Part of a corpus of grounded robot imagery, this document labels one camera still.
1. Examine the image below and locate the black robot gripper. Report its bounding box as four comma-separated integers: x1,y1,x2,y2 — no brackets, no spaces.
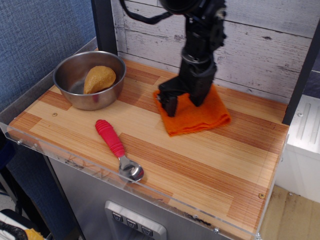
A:
158,56,217,117

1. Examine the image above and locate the orange cloth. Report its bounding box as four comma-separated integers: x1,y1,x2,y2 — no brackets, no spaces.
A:
153,85,232,137

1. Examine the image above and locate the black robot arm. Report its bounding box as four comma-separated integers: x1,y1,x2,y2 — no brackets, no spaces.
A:
158,0,227,117

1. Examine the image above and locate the stainless steel pot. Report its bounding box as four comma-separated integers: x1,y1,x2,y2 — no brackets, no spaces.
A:
53,51,126,111

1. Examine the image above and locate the tan plastic pear toy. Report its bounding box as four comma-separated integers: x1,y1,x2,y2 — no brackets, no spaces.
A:
83,65,116,95

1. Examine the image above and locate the clear acrylic table guard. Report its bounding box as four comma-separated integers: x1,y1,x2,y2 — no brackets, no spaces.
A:
0,37,291,240

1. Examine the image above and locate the silver button control panel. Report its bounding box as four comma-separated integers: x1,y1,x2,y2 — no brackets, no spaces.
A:
104,200,167,240

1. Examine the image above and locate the stainless steel toy cabinet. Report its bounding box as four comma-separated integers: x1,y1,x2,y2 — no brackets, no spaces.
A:
47,156,236,240

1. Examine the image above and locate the white ribbed side appliance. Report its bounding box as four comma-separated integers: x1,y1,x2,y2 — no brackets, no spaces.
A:
275,95,320,203

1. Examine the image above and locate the black yellow object on floor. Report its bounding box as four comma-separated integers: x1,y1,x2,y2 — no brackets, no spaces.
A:
0,209,46,240

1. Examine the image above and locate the red handled metal spoon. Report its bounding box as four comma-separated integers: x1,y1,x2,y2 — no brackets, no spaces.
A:
95,119,144,182

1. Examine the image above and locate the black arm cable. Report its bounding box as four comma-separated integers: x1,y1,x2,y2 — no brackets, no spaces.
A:
119,0,173,25

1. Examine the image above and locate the black vertical frame post left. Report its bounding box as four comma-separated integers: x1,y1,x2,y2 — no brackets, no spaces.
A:
91,0,118,55

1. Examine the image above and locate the black vertical frame post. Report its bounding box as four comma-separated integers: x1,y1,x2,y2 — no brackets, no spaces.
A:
91,0,118,55
282,21,320,126

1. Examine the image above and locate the black vertical frame post right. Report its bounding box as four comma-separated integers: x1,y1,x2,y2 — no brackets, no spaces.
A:
282,21,320,126

